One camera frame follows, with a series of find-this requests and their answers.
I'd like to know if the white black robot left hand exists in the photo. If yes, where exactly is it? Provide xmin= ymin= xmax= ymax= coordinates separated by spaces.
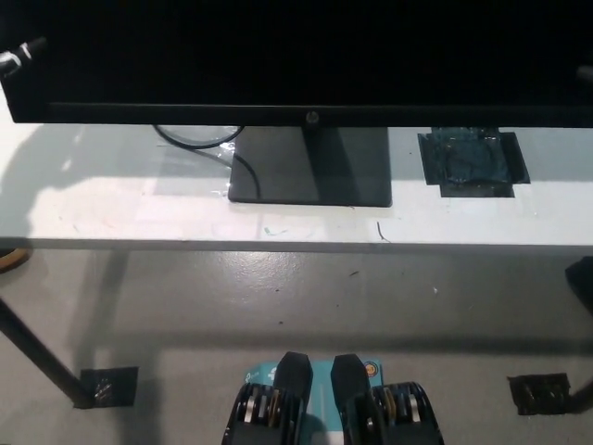
xmin=0 ymin=36 xmax=48 ymax=78

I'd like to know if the black HP computer monitor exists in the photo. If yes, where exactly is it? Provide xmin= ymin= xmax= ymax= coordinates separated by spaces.
xmin=7 ymin=0 xmax=593 ymax=209

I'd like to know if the black ribbed robot body block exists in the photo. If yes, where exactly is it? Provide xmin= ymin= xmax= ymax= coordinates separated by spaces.
xmin=330 ymin=353 xmax=447 ymax=445
xmin=223 ymin=350 xmax=314 ymax=445

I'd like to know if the black tape patch on table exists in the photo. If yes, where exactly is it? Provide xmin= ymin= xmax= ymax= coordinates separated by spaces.
xmin=416 ymin=126 xmax=531 ymax=200

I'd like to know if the brown round wooden object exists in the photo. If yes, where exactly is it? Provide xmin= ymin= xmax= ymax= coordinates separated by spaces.
xmin=0 ymin=248 xmax=25 ymax=275

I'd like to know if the dark black floor object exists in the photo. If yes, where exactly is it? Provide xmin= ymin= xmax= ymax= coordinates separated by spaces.
xmin=564 ymin=256 xmax=593 ymax=317

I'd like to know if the black metal table leg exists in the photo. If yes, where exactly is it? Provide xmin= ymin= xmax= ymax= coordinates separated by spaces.
xmin=0 ymin=295 xmax=93 ymax=405

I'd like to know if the black monitor cable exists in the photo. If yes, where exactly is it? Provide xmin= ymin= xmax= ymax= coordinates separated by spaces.
xmin=154 ymin=123 xmax=260 ymax=201

